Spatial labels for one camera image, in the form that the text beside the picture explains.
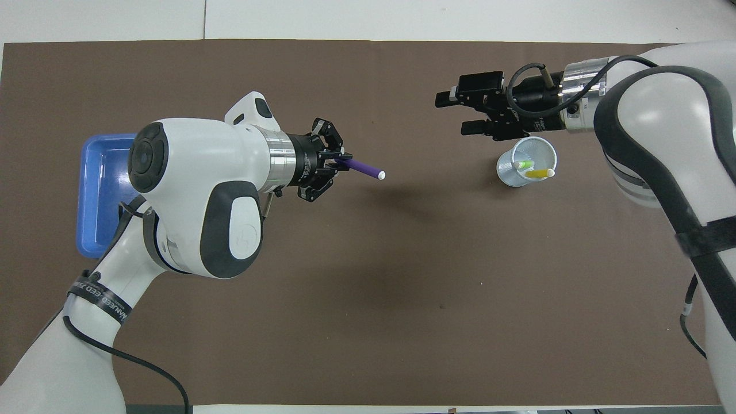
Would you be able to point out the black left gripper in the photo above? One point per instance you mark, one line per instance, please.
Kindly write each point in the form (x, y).
(305, 161)

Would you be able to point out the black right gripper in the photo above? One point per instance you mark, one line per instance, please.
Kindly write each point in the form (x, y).
(532, 106)

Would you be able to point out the purple pen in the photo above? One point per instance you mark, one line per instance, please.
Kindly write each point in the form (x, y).
(362, 168)

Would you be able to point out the green pen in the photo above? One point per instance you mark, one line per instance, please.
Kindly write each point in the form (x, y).
(524, 164)

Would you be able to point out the yellow pen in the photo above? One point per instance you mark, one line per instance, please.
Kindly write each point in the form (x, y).
(540, 173)

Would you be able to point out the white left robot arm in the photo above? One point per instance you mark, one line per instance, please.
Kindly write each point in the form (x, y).
(190, 172)

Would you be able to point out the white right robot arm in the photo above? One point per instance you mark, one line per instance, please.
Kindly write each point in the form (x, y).
(661, 115)

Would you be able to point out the clear plastic cup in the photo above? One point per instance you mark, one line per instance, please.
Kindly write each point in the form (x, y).
(509, 172)

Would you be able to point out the brown table mat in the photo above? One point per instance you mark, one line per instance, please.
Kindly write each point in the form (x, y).
(402, 287)

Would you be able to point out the blue plastic tray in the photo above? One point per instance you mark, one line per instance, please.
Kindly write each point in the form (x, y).
(98, 195)

